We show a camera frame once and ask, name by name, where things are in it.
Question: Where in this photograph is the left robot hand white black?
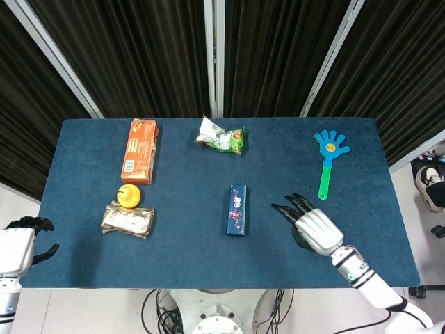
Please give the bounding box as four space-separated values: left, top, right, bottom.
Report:
0 216 60 278

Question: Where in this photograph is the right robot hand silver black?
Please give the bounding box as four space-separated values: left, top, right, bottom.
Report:
270 193 345 257

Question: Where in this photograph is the blue rectangular box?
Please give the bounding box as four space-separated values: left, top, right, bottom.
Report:
225 184 248 238

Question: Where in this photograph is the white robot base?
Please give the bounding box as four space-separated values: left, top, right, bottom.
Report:
166 288 279 334

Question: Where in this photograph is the blue hand clapper toy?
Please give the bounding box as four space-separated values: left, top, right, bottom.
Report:
314 129 352 201

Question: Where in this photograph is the silver foil snack packet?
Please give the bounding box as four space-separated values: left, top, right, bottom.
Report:
100 200 156 240

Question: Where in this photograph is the white black sneaker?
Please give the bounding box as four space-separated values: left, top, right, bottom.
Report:
415 166 445 213

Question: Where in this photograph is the yellow pear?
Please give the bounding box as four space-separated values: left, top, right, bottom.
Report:
116 184 142 209

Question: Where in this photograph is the blue felt table mat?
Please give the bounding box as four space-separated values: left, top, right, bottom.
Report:
19 117 421 289

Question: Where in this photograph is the green crumpled snack bag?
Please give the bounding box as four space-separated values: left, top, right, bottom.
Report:
193 116 245 157

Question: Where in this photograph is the orange cardboard carton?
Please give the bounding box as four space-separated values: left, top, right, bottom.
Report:
120 118 160 185

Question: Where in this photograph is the black folding partition screen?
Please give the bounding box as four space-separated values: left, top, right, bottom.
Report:
0 0 445 202

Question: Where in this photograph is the black cable bundle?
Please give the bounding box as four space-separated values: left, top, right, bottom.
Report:
140 288 184 334
256 288 295 334

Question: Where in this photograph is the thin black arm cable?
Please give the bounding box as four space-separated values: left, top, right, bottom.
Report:
332 308 394 334

